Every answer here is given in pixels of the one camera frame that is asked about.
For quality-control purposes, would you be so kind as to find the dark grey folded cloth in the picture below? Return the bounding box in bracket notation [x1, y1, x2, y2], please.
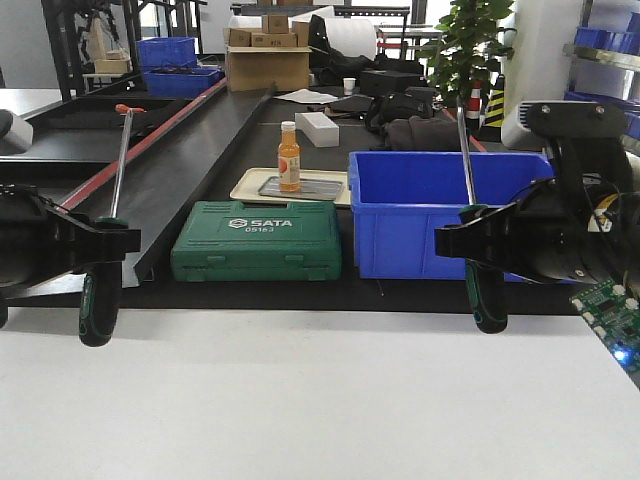
[373, 116, 461, 152]

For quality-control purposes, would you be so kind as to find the white rectangular box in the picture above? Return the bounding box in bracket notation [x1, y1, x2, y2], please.
[295, 112, 340, 148]

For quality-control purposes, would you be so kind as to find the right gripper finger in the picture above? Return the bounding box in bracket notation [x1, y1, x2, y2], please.
[435, 180, 555, 284]

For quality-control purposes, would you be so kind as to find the black bag on table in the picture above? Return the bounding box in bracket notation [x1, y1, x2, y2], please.
[364, 92, 434, 133]

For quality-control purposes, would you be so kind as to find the white paper cup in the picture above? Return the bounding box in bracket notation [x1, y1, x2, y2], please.
[343, 77, 356, 96]

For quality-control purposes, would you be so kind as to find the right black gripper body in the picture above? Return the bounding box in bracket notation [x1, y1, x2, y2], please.
[514, 102, 639, 286]

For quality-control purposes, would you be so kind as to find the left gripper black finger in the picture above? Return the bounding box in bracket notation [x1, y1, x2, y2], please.
[38, 197, 141, 278]

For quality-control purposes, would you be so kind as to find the large cardboard box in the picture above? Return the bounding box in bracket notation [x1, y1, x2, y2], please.
[225, 46, 311, 92]

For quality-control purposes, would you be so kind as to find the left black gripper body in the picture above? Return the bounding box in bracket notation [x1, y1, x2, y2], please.
[1, 184, 47, 326]

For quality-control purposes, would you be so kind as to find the green SATA tool case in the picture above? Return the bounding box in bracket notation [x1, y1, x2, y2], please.
[170, 201, 342, 282]

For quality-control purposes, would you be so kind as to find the black yellow traffic cone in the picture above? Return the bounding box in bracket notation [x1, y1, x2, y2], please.
[478, 74, 505, 142]

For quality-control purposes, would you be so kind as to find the green circuit board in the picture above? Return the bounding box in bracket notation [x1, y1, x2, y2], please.
[570, 280, 639, 374]

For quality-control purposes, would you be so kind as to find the orange juice bottle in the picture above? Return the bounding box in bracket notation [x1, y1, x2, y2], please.
[278, 121, 301, 192]

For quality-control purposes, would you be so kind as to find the small grey metal tray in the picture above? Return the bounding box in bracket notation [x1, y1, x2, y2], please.
[258, 176, 344, 201]

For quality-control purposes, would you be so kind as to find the long black metal divider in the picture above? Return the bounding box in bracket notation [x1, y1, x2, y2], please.
[59, 82, 277, 289]

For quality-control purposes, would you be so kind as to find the large blue plastic bin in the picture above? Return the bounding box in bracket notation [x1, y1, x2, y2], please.
[348, 151, 553, 280]

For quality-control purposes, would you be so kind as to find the green black screwdriver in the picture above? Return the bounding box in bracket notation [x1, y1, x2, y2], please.
[79, 108, 135, 347]
[456, 97, 508, 334]

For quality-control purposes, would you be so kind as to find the beige plastic tray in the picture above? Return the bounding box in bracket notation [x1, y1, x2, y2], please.
[229, 168, 351, 208]

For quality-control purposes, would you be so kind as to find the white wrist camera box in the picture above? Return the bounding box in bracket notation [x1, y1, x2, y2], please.
[501, 100, 545, 151]

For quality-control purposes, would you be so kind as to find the blue crate with cables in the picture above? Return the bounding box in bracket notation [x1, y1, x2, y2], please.
[143, 68, 224, 99]

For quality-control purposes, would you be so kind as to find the green potted plant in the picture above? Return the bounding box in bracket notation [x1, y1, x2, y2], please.
[418, 0, 514, 107]

